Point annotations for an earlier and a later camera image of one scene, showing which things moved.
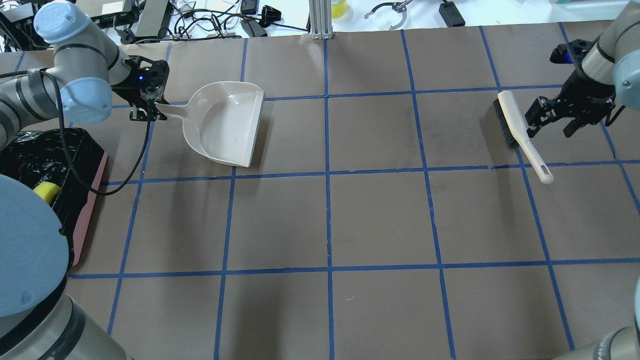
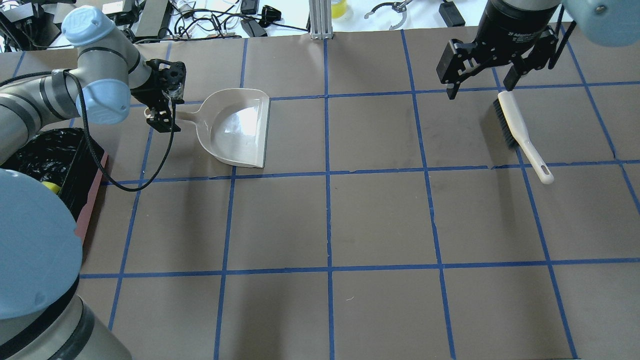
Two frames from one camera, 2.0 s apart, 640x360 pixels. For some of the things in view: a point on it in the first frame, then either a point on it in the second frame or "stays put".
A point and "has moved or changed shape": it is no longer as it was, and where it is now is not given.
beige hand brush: (506, 109) stays put
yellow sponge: (47, 190) stays put
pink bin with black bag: (72, 158) stays put
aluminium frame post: (320, 19) stays put
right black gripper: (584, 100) to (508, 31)
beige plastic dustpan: (221, 120) has moved or changed shape
